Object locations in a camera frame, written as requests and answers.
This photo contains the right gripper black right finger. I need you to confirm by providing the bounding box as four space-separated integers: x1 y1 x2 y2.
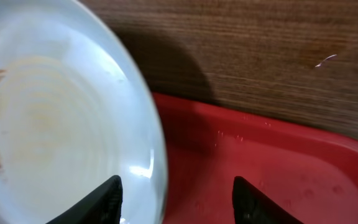
232 176 302 224

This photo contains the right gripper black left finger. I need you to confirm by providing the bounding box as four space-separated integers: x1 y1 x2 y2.
47 175 123 224

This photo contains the red plastic tray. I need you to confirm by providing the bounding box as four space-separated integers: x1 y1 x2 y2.
154 93 358 223

